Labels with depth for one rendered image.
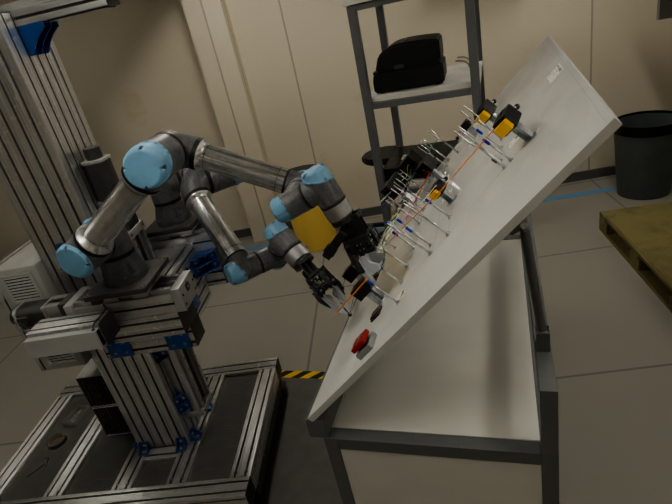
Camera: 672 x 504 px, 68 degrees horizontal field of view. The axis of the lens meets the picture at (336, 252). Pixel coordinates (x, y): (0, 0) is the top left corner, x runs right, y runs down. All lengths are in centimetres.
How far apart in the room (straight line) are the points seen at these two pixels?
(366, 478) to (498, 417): 41
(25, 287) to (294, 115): 297
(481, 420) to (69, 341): 131
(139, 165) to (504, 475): 123
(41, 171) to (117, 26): 301
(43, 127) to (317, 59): 293
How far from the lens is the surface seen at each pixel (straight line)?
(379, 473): 154
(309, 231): 423
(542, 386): 126
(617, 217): 401
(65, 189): 199
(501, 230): 101
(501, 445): 140
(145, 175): 142
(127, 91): 494
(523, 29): 464
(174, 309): 181
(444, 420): 146
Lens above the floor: 185
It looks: 26 degrees down
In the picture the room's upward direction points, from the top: 13 degrees counter-clockwise
